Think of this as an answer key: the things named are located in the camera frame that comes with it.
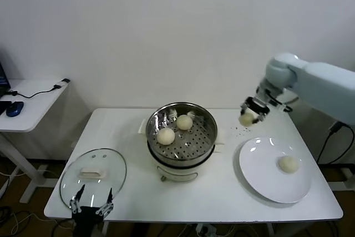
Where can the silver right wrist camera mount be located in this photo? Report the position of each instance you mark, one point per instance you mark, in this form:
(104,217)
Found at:
(273,96)

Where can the dark laptop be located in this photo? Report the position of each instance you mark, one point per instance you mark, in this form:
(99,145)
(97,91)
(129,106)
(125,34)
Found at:
(2,78)

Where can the stainless steel steamer basket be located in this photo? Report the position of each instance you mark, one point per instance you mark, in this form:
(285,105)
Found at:
(161,153)

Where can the scattered dark crumbs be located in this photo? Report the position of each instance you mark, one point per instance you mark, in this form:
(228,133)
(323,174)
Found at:
(245,129)

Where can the blue computer mouse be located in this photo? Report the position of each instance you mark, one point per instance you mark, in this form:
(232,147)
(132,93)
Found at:
(15,109)

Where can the large white plate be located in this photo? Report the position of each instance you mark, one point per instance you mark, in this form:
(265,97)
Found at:
(258,170)

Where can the flat black device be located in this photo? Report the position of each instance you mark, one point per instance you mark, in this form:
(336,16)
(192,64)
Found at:
(4,106)

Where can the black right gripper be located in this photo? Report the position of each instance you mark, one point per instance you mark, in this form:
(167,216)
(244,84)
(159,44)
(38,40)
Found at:
(258,105)

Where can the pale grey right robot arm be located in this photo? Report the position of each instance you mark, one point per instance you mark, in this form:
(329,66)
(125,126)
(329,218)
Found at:
(319,81)

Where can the white side table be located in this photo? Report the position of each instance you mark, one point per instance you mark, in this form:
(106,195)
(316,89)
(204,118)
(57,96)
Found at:
(33,109)

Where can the white steamed baozi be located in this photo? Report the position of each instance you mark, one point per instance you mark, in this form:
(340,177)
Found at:
(288,164)
(166,136)
(247,119)
(184,122)

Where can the steel steamer pot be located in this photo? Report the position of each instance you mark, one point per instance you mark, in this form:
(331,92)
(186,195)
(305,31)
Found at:
(177,173)

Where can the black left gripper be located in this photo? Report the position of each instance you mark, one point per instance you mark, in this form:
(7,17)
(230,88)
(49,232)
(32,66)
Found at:
(86,217)

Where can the glass pot lid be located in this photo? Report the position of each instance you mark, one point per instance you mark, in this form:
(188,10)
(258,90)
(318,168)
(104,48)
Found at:
(111,165)

